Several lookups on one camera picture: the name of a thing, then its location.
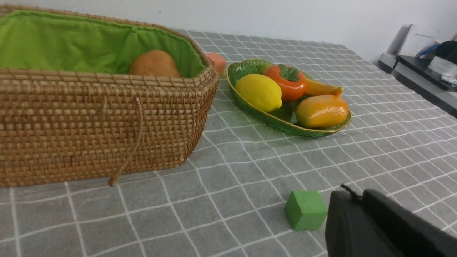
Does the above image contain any green foam cube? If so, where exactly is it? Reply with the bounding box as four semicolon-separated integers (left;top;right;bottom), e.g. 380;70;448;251
285;190;328;231

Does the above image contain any grey shelf with clutter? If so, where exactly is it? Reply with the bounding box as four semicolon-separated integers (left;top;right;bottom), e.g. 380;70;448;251
378;24;457;116

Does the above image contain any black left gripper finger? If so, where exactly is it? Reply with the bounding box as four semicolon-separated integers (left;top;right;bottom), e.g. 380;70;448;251
325;184;457;257

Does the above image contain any orange foam cube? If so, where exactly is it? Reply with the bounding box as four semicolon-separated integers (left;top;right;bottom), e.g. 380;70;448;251
205;52;227;77

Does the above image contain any yellow banana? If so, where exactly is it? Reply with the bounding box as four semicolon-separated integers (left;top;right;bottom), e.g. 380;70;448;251
304;79;344;96

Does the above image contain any grey checkered tablecloth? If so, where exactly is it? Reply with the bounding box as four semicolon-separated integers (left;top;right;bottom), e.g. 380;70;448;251
1;30;457;257

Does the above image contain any brown potato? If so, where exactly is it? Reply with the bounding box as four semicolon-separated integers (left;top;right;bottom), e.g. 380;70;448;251
129;49;181;78

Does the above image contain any orange persimmon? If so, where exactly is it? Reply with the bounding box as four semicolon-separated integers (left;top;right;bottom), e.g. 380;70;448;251
263;64;307;102

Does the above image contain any green glass leaf plate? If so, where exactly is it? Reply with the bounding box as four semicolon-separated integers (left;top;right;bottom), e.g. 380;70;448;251
225;59;352;139

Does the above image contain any woven wicker basket green lining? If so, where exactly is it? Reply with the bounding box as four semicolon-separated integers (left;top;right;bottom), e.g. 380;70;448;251
0;4;219;187

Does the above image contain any orange yellow mango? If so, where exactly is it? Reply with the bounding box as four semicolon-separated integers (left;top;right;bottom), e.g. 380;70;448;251
295;95;349;129

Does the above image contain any yellow lemon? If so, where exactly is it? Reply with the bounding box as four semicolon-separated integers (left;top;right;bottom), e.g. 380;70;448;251
235;74;283;112

